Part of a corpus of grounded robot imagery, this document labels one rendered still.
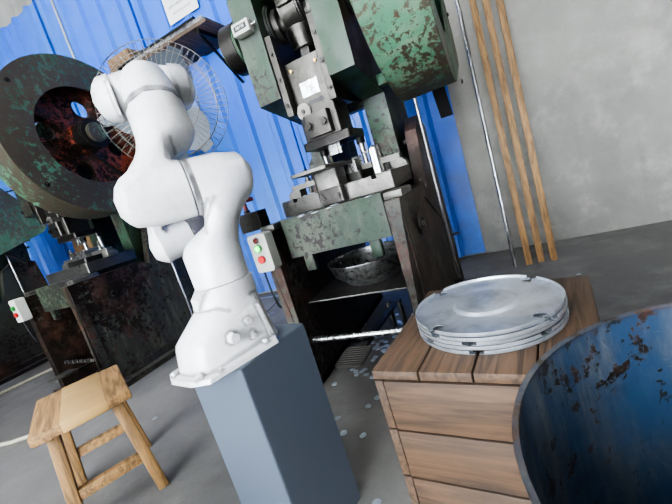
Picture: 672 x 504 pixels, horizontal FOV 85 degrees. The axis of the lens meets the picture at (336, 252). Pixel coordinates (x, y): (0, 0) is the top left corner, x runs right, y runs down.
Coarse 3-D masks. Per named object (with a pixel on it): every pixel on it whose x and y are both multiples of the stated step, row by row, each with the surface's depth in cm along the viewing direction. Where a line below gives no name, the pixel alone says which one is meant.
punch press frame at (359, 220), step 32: (256, 0) 130; (320, 0) 117; (256, 32) 128; (320, 32) 120; (352, 32) 123; (256, 64) 131; (352, 64) 119; (256, 96) 135; (384, 96) 146; (384, 128) 150; (320, 160) 164; (384, 192) 120; (288, 224) 132; (320, 224) 127; (352, 224) 122; (384, 224) 118
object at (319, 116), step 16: (288, 64) 132; (304, 64) 129; (288, 80) 134; (304, 80) 131; (320, 80) 129; (304, 96) 133; (320, 96) 130; (304, 112) 133; (320, 112) 129; (336, 112) 130; (304, 128) 136; (320, 128) 131; (336, 128) 131
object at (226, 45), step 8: (224, 32) 138; (224, 40) 138; (224, 48) 139; (232, 48) 138; (224, 56) 140; (232, 56) 139; (232, 64) 142; (240, 64) 142; (240, 72) 146; (248, 72) 147
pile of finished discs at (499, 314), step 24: (456, 288) 89; (480, 288) 84; (504, 288) 80; (528, 288) 77; (552, 288) 73; (432, 312) 79; (456, 312) 76; (480, 312) 71; (504, 312) 69; (528, 312) 67; (552, 312) 64; (432, 336) 71; (456, 336) 66; (480, 336) 64; (504, 336) 62; (528, 336) 62; (552, 336) 63
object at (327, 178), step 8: (312, 168) 116; (320, 168) 115; (328, 168) 122; (336, 168) 126; (296, 176) 119; (304, 176) 126; (320, 176) 129; (328, 176) 127; (336, 176) 126; (344, 176) 131; (320, 184) 129; (328, 184) 128; (336, 184) 127; (320, 192) 130; (328, 192) 129; (336, 192) 128; (344, 192) 128; (320, 200) 131; (328, 200) 130; (336, 200) 129
